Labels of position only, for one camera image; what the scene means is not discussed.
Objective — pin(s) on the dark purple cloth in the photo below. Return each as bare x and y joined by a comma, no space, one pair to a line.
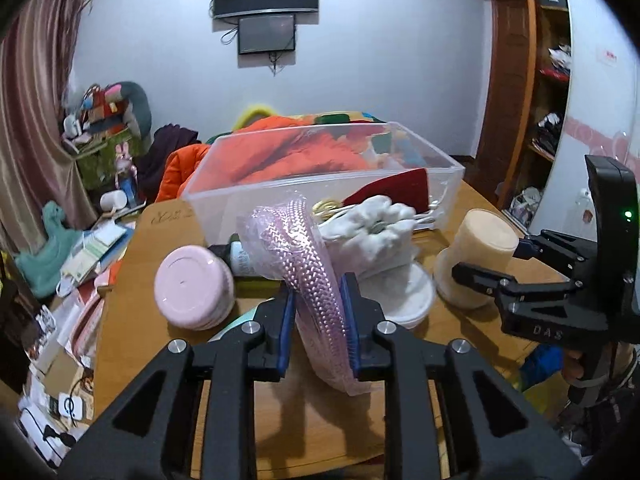
151,165

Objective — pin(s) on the white mug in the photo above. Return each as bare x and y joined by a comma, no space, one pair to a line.
113,201

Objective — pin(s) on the person right hand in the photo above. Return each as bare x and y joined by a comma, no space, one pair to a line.
572,370

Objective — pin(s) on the pink striped curtain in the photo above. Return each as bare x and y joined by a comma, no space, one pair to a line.
36,58

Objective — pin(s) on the small wall monitor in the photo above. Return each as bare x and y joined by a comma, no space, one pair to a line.
264,34

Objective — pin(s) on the wooden wardrobe shelf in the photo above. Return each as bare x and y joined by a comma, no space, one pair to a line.
529,79

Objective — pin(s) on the stack of books papers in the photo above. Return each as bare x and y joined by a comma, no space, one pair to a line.
94,253

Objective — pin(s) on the teal rocking horse toy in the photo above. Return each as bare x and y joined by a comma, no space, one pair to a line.
42,270

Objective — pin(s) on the green pump bottle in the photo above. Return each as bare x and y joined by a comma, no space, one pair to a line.
236,258

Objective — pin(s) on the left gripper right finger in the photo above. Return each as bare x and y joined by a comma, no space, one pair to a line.
447,393

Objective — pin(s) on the clear plastic storage bin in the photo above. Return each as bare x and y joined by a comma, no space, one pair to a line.
389,148

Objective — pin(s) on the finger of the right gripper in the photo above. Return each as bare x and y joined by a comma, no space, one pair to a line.
567,254
495,284

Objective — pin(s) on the white drawstring cloth pouch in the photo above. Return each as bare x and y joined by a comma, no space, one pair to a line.
370,238

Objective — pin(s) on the pink round lidded jar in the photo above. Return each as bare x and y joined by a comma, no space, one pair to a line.
193,288

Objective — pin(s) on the beige cylindrical candle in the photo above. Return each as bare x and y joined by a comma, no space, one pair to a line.
483,239

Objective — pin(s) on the pink bunny doll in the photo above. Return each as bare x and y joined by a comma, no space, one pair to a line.
126,174

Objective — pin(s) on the mint white tube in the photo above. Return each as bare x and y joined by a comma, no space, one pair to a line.
243,318

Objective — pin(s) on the white round flat container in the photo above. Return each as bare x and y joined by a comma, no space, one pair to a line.
405,294

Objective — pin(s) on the grey plush toy pile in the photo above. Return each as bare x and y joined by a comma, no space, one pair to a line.
105,112

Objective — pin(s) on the green storage box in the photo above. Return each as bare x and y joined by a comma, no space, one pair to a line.
96,164

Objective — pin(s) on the orange puffer jacket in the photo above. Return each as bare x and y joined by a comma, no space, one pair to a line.
272,148

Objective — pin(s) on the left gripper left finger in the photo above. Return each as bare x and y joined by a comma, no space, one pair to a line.
148,431

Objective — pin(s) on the red velvet gold pouch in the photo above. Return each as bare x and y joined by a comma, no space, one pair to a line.
409,187

